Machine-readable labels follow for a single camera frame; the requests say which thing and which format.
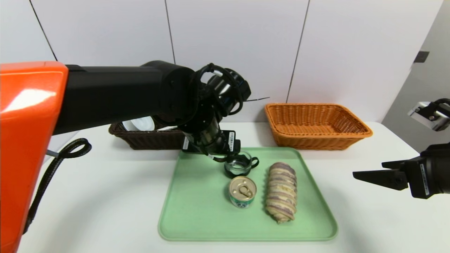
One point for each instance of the twisted purple swirl bread loaf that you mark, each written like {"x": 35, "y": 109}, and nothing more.
{"x": 281, "y": 193}

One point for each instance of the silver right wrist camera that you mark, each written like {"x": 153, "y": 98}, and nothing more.
{"x": 429, "y": 116}

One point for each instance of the black zip tie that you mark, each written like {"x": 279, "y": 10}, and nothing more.
{"x": 258, "y": 99}

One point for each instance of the dark brown wicker basket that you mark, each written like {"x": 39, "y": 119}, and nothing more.
{"x": 151, "y": 140}

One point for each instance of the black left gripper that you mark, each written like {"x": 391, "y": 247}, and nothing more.
{"x": 230, "y": 139}

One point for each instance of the dark wall plate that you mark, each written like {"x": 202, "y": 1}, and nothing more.
{"x": 422, "y": 57}

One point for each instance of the light green plastic tray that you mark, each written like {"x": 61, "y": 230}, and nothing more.
{"x": 197, "y": 221}

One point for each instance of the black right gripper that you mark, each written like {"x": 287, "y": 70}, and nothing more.
{"x": 422, "y": 179}

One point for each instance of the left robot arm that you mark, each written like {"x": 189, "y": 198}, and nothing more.
{"x": 105, "y": 91}

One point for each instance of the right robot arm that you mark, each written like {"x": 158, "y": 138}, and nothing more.
{"x": 443, "y": 168}

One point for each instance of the tin can with green label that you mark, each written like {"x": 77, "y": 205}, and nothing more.
{"x": 242, "y": 191}

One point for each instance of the orange wicker basket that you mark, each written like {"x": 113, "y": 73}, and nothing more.
{"x": 316, "y": 126}

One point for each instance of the white tape roll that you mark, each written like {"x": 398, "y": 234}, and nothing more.
{"x": 140, "y": 123}

